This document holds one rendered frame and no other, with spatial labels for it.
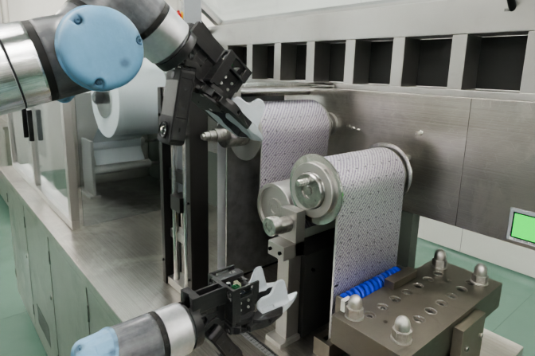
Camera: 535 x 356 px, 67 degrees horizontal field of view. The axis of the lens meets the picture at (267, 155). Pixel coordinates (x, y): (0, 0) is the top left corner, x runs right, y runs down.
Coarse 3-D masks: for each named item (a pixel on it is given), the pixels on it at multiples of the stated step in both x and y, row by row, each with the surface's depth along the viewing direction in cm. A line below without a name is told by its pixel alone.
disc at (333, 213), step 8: (304, 160) 85; (312, 160) 84; (320, 160) 82; (328, 160) 81; (296, 168) 87; (328, 168) 80; (336, 176) 79; (336, 184) 79; (336, 192) 80; (336, 200) 80; (336, 208) 80; (328, 216) 82; (336, 216) 80; (320, 224) 84
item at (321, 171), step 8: (304, 168) 84; (312, 168) 82; (320, 168) 81; (296, 176) 86; (320, 176) 81; (328, 176) 80; (328, 184) 80; (328, 192) 80; (296, 200) 87; (328, 200) 80; (304, 208) 85; (320, 208) 82; (328, 208) 80; (312, 216) 84; (320, 216) 82
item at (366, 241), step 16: (368, 208) 87; (384, 208) 91; (400, 208) 96; (336, 224) 81; (352, 224) 84; (368, 224) 88; (384, 224) 92; (336, 240) 82; (352, 240) 85; (368, 240) 89; (384, 240) 94; (336, 256) 83; (352, 256) 86; (368, 256) 90; (384, 256) 95; (336, 272) 84; (352, 272) 87; (368, 272) 92; (336, 288) 85
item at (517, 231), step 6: (516, 216) 85; (522, 216) 84; (516, 222) 85; (522, 222) 84; (528, 222) 83; (534, 222) 82; (516, 228) 85; (522, 228) 84; (528, 228) 83; (534, 228) 82; (516, 234) 85; (522, 234) 84; (528, 234) 83; (534, 234) 82; (528, 240) 83; (534, 240) 83
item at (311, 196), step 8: (304, 176) 83; (312, 176) 81; (312, 184) 82; (320, 184) 80; (296, 192) 85; (304, 192) 84; (312, 192) 82; (320, 192) 80; (304, 200) 84; (312, 200) 82; (320, 200) 81; (312, 208) 82
